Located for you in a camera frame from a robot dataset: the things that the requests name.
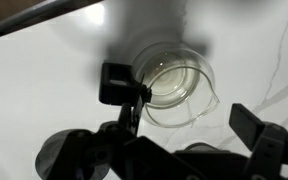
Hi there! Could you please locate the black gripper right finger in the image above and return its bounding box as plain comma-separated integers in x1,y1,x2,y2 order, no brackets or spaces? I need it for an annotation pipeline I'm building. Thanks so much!
229,103,288,180

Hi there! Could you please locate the clear glass cup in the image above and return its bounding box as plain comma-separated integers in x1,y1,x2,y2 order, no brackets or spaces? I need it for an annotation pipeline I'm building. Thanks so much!
98,41,221,130

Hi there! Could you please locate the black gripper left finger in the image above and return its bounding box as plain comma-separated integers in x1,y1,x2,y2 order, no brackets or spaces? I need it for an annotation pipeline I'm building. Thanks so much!
46,102,205,180

